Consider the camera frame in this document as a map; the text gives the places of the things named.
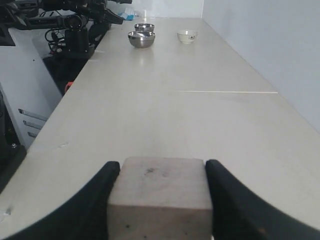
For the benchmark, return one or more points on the white equipment cabinet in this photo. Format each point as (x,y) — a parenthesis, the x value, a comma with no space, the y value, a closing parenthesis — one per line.
(28,90)

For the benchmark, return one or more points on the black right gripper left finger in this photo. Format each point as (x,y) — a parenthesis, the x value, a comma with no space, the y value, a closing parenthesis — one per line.
(82,217)

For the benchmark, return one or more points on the blue tissue pack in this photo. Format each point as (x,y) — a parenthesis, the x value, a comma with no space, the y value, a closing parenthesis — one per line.
(128,14)

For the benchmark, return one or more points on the far steel bowl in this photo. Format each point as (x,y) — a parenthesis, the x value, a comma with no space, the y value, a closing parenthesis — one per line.
(144,27)

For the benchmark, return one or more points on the near steel bowl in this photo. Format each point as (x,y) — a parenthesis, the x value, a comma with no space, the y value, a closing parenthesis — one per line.
(141,39)

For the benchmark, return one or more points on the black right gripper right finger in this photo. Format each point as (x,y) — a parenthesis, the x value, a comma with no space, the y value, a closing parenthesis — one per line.
(240,214)

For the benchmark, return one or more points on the steel bowl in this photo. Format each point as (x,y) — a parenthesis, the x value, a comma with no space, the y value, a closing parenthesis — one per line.
(141,39)
(144,27)

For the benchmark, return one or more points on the red clamp knob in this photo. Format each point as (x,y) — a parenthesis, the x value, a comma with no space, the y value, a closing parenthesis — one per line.
(67,86)

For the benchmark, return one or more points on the white ceramic bowl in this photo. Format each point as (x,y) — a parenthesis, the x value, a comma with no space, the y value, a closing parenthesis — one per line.
(187,36)

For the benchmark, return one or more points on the small wooden cube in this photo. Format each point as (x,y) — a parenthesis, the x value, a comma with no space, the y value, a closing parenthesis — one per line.
(158,198)

